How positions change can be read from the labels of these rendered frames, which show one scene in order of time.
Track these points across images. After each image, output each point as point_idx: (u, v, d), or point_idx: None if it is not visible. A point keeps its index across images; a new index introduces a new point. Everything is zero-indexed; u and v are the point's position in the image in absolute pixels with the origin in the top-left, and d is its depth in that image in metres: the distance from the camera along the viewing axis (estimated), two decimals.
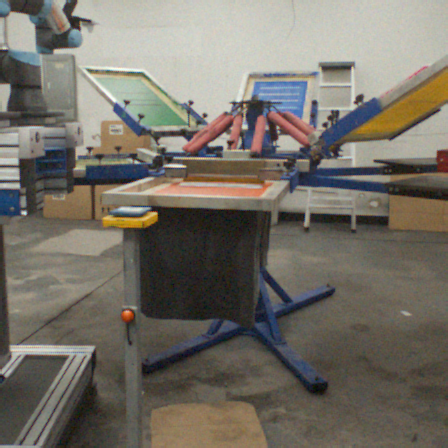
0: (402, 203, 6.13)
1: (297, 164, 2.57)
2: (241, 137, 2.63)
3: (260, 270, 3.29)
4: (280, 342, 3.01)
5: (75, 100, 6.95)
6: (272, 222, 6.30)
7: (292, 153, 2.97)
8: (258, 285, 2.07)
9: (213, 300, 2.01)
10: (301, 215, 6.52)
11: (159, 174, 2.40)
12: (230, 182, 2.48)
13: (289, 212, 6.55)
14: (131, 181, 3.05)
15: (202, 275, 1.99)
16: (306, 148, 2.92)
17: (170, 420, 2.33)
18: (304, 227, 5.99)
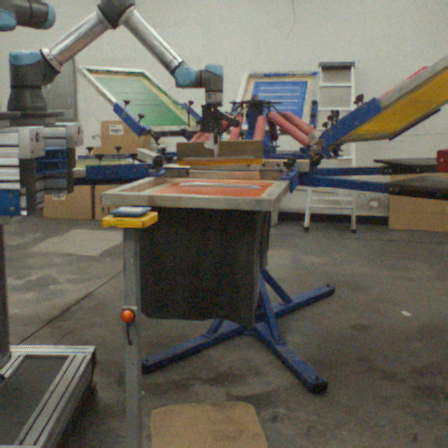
0: (402, 203, 6.13)
1: (297, 164, 2.57)
2: (241, 137, 2.63)
3: (260, 270, 3.29)
4: (280, 342, 3.01)
5: (75, 100, 6.95)
6: (272, 222, 6.30)
7: (292, 153, 2.97)
8: (258, 285, 2.07)
9: (213, 300, 2.01)
10: (301, 215, 6.52)
11: (159, 174, 2.40)
12: (230, 182, 2.48)
13: (289, 212, 6.55)
14: (131, 181, 3.05)
15: (202, 275, 1.99)
16: (306, 148, 2.92)
17: (170, 420, 2.33)
18: (304, 227, 5.99)
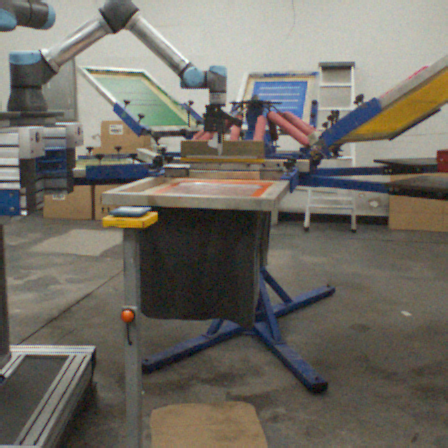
0: (402, 203, 6.13)
1: (297, 164, 2.57)
2: (241, 137, 2.63)
3: (260, 270, 3.29)
4: (280, 342, 3.01)
5: (75, 100, 6.95)
6: (272, 222, 6.30)
7: (292, 153, 2.97)
8: (258, 285, 2.07)
9: (213, 300, 2.01)
10: (301, 215, 6.52)
11: (159, 174, 2.40)
12: (230, 182, 2.48)
13: (289, 212, 6.55)
14: (131, 181, 3.05)
15: (202, 275, 1.99)
16: (306, 148, 2.92)
17: (170, 420, 2.33)
18: (304, 227, 5.99)
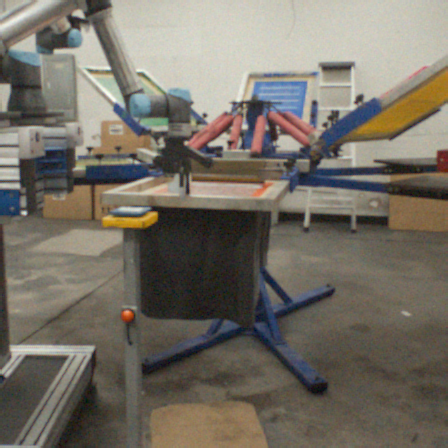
0: (402, 203, 6.13)
1: (297, 164, 2.57)
2: (241, 137, 2.63)
3: (260, 270, 3.29)
4: (280, 342, 3.01)
5: (75, 100, 6.95)
6: (272, 222, 6.30)
7: (292, 153, 2.97)
8: (258, 285, 2.07)
9: (213, 300, 2.01)
10: (301, 215, 6.52)
11: (159, 174, 2.40)
12: (230, 182, 2.48)
13: (289, 212, 6.55)
14: (131, 181, 3.05)
15: (202, 275, 1.99)
16: (306, 148, 2.92)
17: (170, 420, 2.33)
18: (304, 227, 5.99)
